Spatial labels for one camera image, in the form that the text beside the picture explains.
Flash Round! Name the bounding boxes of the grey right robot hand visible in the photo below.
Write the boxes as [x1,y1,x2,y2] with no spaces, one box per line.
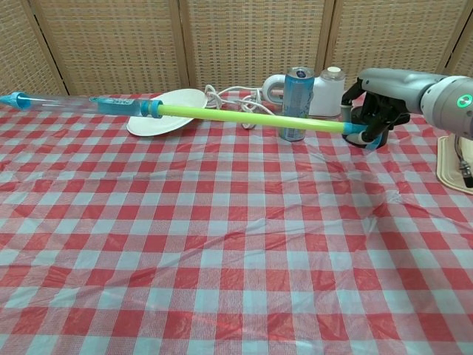
[340,68,426,145]

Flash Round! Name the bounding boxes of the long water squirt pump toy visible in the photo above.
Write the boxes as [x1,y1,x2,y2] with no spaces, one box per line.
[0,92,385,151]

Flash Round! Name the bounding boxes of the black kettle lid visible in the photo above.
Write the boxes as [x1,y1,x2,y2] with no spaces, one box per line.
[341,106,411,149]

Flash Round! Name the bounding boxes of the white handheld appliance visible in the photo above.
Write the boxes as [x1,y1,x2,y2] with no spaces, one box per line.
[261,66,346,119]

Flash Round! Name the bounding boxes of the beige lidded food container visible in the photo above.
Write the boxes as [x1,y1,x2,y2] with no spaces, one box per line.
[437,135,473,196]

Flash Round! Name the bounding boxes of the blue drink can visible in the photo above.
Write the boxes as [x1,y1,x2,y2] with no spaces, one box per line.
[279,67,315,142]

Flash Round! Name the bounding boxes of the white round plate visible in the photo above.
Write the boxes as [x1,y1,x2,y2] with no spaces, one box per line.
[126,88,208,138]

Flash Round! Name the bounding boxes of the red white checkered tablecloth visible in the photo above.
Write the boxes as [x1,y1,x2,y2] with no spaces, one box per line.
[0,88,473,355]

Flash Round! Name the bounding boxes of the woven folding screen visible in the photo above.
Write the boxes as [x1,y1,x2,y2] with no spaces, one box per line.
[0,0,473,107]

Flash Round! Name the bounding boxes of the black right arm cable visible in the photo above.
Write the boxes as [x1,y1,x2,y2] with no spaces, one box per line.
[455,133,473,193]

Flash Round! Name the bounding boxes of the white power cable with plug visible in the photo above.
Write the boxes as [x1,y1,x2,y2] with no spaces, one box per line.
[201,84,284,131]

